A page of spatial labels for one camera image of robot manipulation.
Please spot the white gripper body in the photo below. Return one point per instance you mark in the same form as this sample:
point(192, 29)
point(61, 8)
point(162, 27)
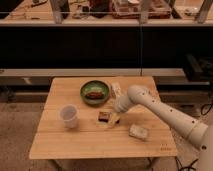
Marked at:
point(122, 104)

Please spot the green ceramic bowl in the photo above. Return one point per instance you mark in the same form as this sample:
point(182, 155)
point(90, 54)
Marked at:
point(95, 86)

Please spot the white wrapped packet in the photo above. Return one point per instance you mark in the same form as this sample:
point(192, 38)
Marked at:
point(138, 132)

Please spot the long wooden shelf bench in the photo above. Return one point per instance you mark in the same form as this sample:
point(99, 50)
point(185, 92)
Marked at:
point(12, 77)

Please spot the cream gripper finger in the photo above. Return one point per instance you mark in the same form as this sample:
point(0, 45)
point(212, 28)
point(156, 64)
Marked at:
point(102, 125)
point(114, 118)

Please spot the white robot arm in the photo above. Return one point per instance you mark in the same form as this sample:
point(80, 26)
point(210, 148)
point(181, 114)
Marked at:
point(197, 133)

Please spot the wooden table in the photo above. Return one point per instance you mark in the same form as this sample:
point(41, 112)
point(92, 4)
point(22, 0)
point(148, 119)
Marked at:
point(87, 141)

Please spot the brown food in bowl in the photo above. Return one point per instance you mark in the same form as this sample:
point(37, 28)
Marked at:
point(94, 95)

